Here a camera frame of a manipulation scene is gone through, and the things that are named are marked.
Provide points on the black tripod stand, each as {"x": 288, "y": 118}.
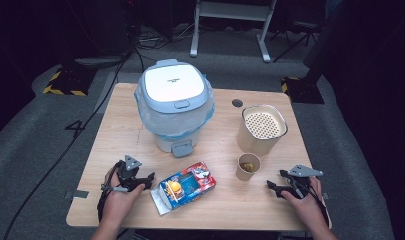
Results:
{"x": 300, "y": 36}

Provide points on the round dark table grommet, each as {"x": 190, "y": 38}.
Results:
{"x": 237, "y": 103}

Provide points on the white and blue pedal bin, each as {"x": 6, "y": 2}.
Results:
{"x": 173, "y": 83}

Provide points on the white metal desk frame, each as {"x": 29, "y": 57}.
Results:
{"x": 230, "y": 13}

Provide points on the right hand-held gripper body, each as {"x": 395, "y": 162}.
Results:
{"x": 301, "y": 181}

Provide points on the wet food residue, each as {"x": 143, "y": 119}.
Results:
{"x": 247, "y": 166}

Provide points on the colourful snack packet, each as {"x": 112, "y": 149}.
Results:
{"x": 186, "y": 186}

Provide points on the person's right hand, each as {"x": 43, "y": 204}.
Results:
{"x": 305, "y": 208}

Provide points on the beige container with perforated strainer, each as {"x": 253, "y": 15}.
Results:
{"x": 256, "y": 143}

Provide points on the yellow and black striped base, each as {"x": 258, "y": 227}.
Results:
{"x": 70, "y": 83}
{"x": 303, "y": 91}

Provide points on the clear blue bin liner bag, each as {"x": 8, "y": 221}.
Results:
{"x": 176, "y": 121}

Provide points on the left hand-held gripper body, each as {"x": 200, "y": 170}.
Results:
{"x": 127, "y": 173}

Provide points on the person's left hand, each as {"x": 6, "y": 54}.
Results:
{"x": 118, "y": 205}

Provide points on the brown paper cup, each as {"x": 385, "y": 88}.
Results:
{"x": 244, "y": 176}

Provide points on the grey tape strip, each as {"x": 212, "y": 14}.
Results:
{"x": 77, "y": 194}
{"x": 325, "y": 196}

